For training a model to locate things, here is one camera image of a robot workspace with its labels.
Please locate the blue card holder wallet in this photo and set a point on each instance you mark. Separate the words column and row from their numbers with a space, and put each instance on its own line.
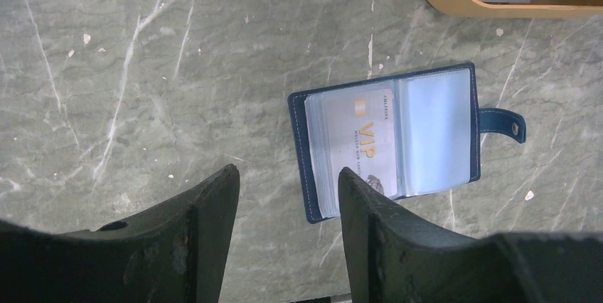
column 405, row 135

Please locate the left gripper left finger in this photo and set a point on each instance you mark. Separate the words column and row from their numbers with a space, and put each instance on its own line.
column 175, row 251

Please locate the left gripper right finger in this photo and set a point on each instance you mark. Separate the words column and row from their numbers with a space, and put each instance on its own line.
column 394, row 255

